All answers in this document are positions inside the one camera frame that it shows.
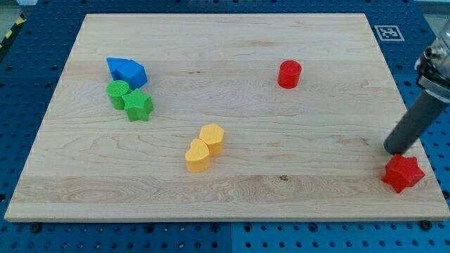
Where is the green star block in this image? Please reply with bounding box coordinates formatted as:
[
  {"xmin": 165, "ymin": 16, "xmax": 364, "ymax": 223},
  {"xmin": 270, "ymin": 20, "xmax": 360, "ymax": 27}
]
[{"xmin": 122, "ymin": 89, "xmax": 154, "ymax": 122}]

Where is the white fiducial marker tag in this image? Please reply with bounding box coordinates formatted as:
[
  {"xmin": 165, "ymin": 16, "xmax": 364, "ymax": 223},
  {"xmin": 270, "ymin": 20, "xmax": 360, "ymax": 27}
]
[{"xmin": 375, "ymin": 25, "xmax": 404, "ymax": 41}]

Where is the yellow hexagon block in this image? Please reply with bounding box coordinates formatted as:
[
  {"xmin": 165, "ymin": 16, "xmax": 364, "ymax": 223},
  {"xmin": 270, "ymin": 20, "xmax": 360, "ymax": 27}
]
[{"xmin": 199, "ymin": 124, "xmax": 225, "ymax": 156}]

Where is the yellow heart block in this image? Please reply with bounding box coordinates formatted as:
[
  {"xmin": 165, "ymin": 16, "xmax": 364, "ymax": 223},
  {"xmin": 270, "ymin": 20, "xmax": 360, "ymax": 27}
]
[{"xmin": 185, "ymin": 138, "xmax": 210, "ymax": 173}]

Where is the blue pentagon block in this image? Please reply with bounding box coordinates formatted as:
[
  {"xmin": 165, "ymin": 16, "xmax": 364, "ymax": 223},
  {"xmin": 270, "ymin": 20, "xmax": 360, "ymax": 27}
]
[{"xmin": 117, "ymin": 60, "xmax": 148, "ymax": 90}]

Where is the blue triangle block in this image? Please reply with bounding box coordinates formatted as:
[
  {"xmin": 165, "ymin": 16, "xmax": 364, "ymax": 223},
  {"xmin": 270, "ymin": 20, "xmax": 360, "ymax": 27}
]
[{"xmin": 106, "ymin": 57, "xmax": 128, "ymax": 80}]

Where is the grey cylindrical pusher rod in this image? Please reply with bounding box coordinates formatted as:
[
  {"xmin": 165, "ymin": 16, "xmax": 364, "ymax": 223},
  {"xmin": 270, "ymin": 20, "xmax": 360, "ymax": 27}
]
[{"xmin": 383, "ymin": 90, "xmax": 449, "ymax": 155}]

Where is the red star block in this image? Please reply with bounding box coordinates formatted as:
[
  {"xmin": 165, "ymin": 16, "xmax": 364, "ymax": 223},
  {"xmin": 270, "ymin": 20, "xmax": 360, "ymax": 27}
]
[{"xmin": 381, "ymin": 154, "xmax": 425, "ymax": 193}]

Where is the wooden board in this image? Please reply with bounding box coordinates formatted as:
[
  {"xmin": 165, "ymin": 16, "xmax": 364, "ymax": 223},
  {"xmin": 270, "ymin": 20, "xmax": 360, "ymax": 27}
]
[{"xmin": 5, "ymin": 13, "xmax": 449, "ymax": 223}]

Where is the red cylinder block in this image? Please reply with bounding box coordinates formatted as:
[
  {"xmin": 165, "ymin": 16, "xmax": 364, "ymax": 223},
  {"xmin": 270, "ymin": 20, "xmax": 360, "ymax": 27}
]
[{"xmin": 277, "ymin": 60, "xmax": 302, "ymax": 89}]

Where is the green cylinder block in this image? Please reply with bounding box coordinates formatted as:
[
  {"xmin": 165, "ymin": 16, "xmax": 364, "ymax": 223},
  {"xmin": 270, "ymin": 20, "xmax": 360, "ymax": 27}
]
[{"xmin": 106, "ymin": 80, "xmax": 131, "ymax": 110}]

